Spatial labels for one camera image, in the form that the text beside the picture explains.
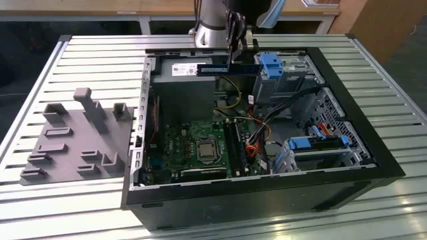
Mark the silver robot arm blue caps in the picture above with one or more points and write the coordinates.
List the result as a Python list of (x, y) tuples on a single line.
[(210, 20)]

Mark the grey power supply unit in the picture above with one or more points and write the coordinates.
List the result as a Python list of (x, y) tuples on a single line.
[(184, 100)]

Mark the silver disk cage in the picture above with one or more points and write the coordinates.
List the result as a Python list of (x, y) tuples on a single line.
[(321, 160)]

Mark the silver CPU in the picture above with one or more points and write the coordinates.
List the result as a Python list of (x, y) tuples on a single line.
[(206, 151)]

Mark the wooden cabinet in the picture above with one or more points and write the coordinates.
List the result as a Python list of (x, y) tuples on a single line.
[(384, 25)]

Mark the silver drive bay cage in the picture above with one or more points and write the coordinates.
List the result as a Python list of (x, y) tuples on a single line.
[(294, 85)]

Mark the blue drive bay latch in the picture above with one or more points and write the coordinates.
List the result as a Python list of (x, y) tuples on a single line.
[(270, 66)]

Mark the wooden desk white frame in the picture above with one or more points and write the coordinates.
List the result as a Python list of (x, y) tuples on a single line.
[(101, 7)]

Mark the black RAM slot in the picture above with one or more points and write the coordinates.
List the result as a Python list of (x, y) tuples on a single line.
[(229, 147)]

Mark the black graphics card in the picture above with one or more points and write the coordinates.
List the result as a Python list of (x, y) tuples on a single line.
[(204, 173)]

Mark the grey parts rack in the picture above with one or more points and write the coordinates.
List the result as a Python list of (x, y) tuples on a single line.
[(74, 150)]

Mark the blue disk carrier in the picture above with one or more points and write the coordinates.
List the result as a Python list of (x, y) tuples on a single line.
[(301, 143)]

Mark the blue RAM stick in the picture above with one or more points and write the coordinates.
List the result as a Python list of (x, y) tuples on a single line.
[(214, 70)]

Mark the round grey speaker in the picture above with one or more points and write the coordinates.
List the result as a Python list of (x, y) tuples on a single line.
[(274, 150)]

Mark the green motherboard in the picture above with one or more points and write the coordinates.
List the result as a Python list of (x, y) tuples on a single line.
[(177, 140)]

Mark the blue plastic rail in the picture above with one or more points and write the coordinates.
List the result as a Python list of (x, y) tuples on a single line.
[(278, 162)]

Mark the black PC case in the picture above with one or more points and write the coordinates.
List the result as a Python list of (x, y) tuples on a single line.
[(234, 205)]

